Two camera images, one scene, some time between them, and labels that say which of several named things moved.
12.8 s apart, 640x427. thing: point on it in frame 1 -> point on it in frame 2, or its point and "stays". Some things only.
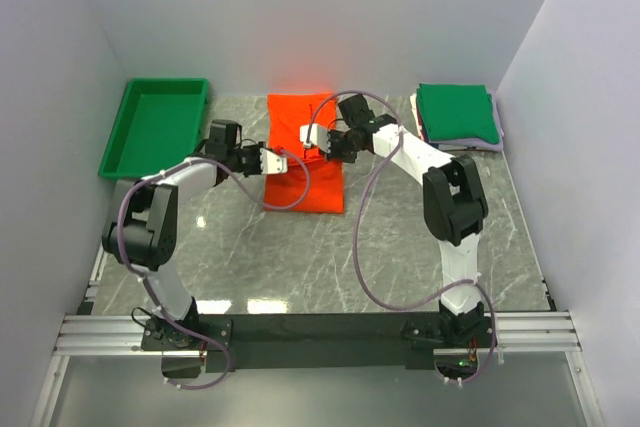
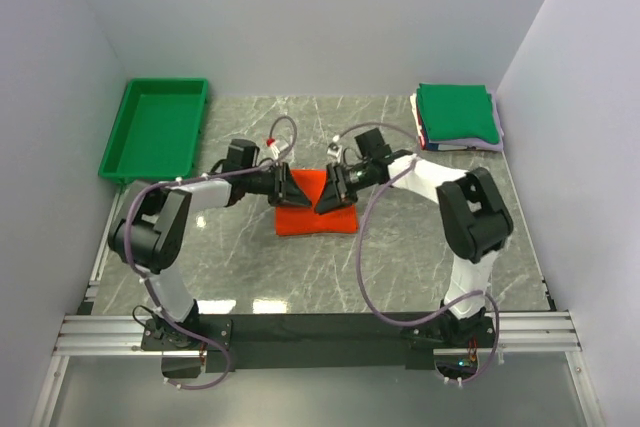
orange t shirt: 313,183 -> 299,220
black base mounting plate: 411,339 stays
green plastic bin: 160,122 stays
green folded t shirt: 454,112 stays
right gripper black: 333,155 -> 329,200
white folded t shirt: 413,98 stays
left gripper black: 256,147 -> 287,192
